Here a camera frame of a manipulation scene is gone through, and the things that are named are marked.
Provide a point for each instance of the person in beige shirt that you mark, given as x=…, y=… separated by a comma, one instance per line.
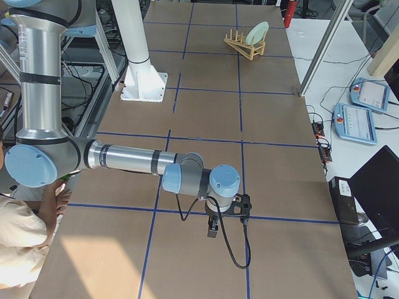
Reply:
x=27, y=230

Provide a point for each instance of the black usb hub right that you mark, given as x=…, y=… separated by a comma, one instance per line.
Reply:
x=325, y=153

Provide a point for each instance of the black computer monitor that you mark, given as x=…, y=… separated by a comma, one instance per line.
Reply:
x=375, y=187

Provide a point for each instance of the black box with label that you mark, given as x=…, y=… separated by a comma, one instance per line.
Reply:
x=343, y=201

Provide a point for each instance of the aluminium frame post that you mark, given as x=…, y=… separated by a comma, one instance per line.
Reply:
x=336, y=20

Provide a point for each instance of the light green ceramic plate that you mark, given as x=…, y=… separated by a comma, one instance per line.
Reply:
x=257, y=33

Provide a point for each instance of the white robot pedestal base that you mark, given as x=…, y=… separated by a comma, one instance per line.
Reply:
x=142, y=81

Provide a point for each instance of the black usb hub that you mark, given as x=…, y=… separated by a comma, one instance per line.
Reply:
x=318, y=128
x=325, y=153

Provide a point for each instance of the black usb hub left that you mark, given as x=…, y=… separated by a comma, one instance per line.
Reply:
x=318, y=128

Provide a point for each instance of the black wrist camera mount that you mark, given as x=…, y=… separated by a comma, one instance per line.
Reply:
x=241, y=206

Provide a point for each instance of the wooden beam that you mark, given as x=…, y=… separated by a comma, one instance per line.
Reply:
x=388, y=54

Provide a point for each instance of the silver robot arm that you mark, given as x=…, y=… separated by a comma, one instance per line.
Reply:
x=45, y=149

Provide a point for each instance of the teach pendant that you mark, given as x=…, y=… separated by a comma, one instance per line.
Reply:
x=370, y=93
x=354, y=123

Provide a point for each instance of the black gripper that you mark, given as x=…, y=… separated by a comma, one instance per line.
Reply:
x=213, y=217

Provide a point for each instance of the wooden dish rack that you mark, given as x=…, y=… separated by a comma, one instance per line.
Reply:
x=247, y=49

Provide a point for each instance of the red fire extinguisher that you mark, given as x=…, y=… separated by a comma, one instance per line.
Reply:
x=290, y=11

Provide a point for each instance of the person's hand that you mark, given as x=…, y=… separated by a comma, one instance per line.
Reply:
x=62, y=196

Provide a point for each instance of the near teach pendant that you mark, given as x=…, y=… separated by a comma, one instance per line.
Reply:
x=354, y=123

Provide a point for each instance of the far teach pendant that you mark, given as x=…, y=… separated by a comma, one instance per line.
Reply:
x=370, y=93

